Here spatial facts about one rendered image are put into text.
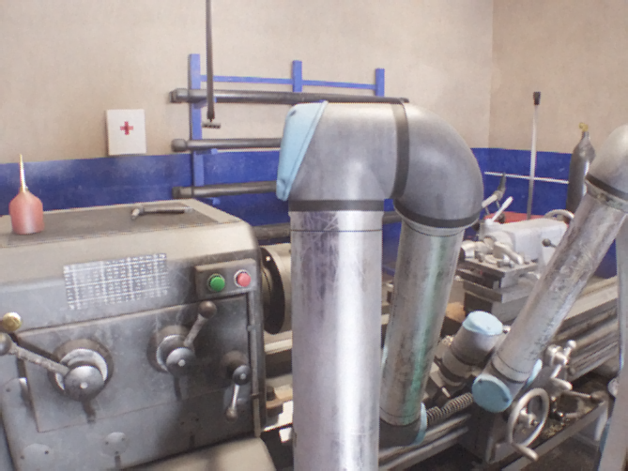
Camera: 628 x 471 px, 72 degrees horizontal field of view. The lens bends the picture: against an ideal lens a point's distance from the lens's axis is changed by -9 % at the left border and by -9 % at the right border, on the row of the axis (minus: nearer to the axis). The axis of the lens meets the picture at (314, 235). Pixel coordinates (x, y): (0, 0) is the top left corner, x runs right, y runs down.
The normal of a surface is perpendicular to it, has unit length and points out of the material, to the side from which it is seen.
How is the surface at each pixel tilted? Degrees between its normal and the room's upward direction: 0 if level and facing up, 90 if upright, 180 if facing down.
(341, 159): 80
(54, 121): 90
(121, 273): 90
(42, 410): 90
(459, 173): 89
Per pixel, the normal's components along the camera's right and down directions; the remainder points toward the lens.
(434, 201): -0.20, 0.63
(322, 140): 0.03, -0.05
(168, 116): 0.51, 0.18
